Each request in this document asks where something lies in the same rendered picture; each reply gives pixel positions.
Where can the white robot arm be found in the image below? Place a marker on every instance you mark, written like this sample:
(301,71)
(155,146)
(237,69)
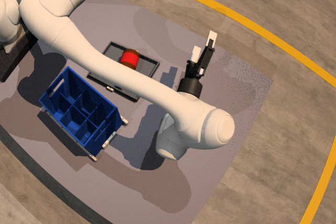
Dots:
(189,122)

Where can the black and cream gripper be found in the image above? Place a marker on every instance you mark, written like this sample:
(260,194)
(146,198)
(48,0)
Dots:
(196,70)

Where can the blue divided crate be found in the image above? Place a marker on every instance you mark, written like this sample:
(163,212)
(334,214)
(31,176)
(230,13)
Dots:
(84,112)

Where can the brown bottle with red label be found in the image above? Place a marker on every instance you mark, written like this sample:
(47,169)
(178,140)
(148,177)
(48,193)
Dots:
(130,58)

